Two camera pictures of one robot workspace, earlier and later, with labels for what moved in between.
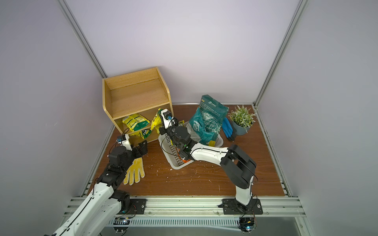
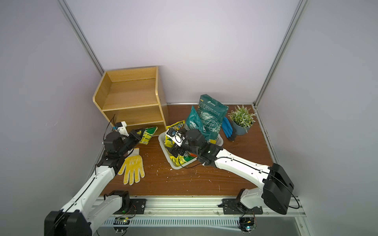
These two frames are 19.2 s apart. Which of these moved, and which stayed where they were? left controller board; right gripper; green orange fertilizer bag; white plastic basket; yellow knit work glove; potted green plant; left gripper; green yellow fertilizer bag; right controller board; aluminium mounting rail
Moved: green orange fertilizer bag; right gripper; left gripper
Stayed: white plastic basket; right controller board; yellow knit work glove; aluminium mounting rail; green yellow fertilizer bag; left controller board; potted green plant
